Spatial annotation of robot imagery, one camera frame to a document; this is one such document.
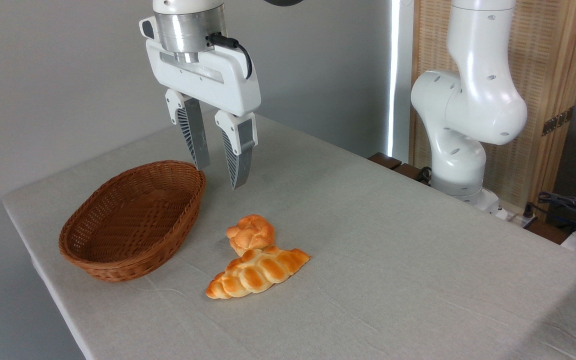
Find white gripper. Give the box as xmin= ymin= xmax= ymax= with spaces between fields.
xmin=139 ymin=16 xmax=262 ymax=191

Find small round knotted bread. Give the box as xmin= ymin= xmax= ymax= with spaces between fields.
xmin=226 ymin=214 xmax=276 ymax=257

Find long braided bread loaf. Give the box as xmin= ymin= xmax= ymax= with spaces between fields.
xmin=205 ymin=245 xmax=311 ymax=300

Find brown oval wicker basket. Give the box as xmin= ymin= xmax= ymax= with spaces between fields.
xmin=58 ymin=160 xmax=207 ymax=283

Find dark brown wooden block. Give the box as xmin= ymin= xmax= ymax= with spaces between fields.
xmin=368 ymin=152 xmax=403 ymax=170

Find grey tablecloth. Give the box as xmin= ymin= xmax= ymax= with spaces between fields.
xmin=2 ymin=112 xmax=576 ymax=360

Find wooden folding screen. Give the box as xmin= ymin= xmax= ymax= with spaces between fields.
xmin=410 ymin=0 xmax=576 ymax=221

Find black screen hinge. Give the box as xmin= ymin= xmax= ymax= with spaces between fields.
xmin=542 ymin=106 xmax=575 ymax=137

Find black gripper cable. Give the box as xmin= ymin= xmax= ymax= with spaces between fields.
xmin=206 ymin=32 xmax=254 ymax=81

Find black cable bundle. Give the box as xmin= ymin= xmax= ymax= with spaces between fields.
xmin=524 ymin=191 xmax=576 ymax=237

